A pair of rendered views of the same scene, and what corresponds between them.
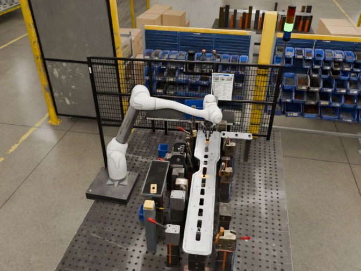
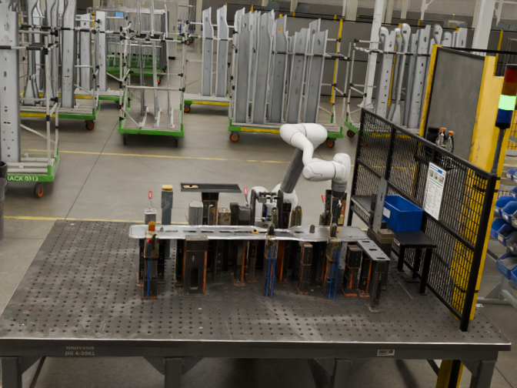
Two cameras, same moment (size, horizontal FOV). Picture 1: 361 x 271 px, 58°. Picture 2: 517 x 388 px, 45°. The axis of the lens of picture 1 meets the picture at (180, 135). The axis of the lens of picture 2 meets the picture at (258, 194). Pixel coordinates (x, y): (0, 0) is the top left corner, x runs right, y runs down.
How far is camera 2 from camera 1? 3.54 m
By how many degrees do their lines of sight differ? 65
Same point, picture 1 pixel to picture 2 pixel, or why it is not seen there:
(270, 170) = (368, 330)
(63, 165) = not seen: hidden behind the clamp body
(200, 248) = (135, 232)
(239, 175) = (332, 303)
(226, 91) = (435, 201)
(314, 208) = not seen: outside the picture
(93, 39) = (460, 126)
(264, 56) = (482, 152)
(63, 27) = (445, 104)
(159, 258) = not seen: hidden behind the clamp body
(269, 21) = (493, 90)
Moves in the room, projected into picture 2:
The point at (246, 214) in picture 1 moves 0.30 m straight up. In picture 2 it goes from (248, 309) to (252, 257)
